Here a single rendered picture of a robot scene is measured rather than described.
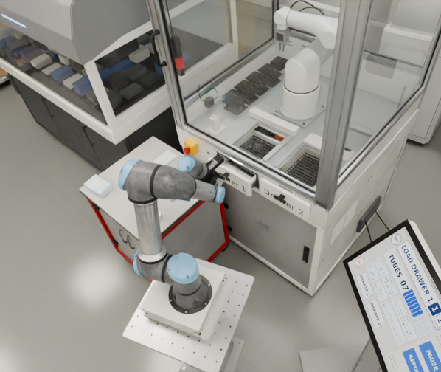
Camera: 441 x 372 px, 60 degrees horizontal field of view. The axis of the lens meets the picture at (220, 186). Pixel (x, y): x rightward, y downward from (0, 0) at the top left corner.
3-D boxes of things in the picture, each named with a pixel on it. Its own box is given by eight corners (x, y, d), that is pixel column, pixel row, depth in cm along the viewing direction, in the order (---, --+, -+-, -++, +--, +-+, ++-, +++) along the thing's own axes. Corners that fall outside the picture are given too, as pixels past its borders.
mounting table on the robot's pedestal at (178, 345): (220, 384, 156) (216, 376, 147) (129, 345, 170) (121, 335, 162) (256, 288, 182) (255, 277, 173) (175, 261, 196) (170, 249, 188)
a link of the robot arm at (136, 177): (165, 290, 152) (150, 175, 122) (133, 280, 156) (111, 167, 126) (178, 269, 161) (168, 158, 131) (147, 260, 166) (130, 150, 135)
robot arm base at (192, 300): (200, 313, 156) (198, 302, 149) (167, 305, 160) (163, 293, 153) (212, 281, 166) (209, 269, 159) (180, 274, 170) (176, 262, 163)
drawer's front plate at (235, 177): (250, 197, 197) (248, 183, 189) (209, 173, 212) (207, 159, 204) (251, 195, 198) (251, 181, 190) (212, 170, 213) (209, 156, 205)
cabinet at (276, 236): (313, 303, 240) (327, 232, 181) (198, 222, 292) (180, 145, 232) (384, 210, 282) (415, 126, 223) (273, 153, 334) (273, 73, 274)
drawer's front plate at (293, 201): (307, 221, 184) (309, 207, 176) (260, 193, 199) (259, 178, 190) (309, 218, 185) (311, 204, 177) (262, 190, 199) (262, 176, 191)
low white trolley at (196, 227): (174, 308, 247) (146, 246, 191) (117, 257, 278) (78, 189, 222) (232, 249, 273) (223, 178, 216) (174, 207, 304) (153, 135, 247)
